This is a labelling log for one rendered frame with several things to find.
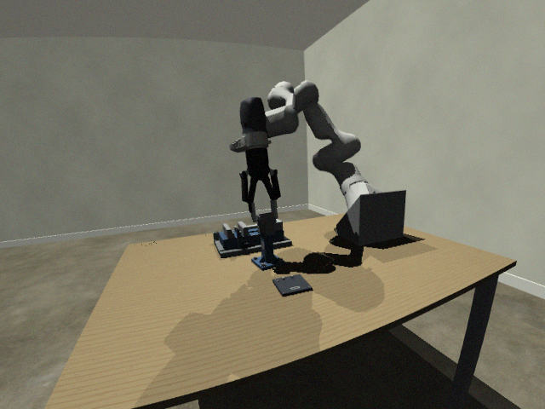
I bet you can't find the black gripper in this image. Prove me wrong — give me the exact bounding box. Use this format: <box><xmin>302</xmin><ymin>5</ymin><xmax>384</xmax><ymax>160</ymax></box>
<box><xmin>239</xmin><ymin>147</ymin><xmax>281</xmax><ymax>222</ymax></box>

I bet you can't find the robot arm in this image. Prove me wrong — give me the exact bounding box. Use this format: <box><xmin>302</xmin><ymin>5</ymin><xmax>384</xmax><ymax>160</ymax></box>
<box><xmin>229</xmin><ymin>80</ymin><xmax>382</xmax><ymax>209</ymax></box>

